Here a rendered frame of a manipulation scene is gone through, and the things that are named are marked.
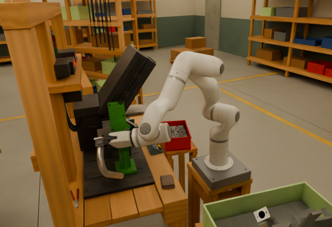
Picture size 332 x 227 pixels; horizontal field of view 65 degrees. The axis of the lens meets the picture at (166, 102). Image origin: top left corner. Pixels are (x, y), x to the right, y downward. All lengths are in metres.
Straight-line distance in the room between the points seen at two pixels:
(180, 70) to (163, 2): 10.46
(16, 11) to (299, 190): 1.60
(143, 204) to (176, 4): 10.74
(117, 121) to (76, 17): 3.35
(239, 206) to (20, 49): 1.26
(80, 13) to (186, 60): 3.93
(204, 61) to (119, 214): 0.91
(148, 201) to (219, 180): 0.44
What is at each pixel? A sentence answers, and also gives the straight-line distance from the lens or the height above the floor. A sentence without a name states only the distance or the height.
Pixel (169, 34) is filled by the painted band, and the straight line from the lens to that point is 11.74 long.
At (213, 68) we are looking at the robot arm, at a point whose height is 1.62.
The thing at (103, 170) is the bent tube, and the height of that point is 1.24.
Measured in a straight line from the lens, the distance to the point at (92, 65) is 5.01.
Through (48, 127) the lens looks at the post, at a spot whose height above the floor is 1.45.
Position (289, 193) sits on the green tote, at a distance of 1.67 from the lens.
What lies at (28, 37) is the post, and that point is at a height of 1.82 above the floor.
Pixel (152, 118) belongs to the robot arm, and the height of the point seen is 1.50.
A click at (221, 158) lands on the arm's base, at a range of 1.72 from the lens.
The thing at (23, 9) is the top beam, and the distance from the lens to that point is 1.09.
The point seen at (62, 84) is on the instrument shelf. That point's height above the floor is 1.54.
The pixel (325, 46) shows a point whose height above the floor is 0.89.
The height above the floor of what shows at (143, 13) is 1.47.
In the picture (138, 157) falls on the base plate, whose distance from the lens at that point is 1.88.
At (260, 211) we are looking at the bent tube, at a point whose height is 1.18.
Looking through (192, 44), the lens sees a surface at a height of 0.59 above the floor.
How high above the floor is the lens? 1.93
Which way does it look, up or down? 22 degrees down
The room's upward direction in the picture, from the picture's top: 2 degrees counter-clockwise
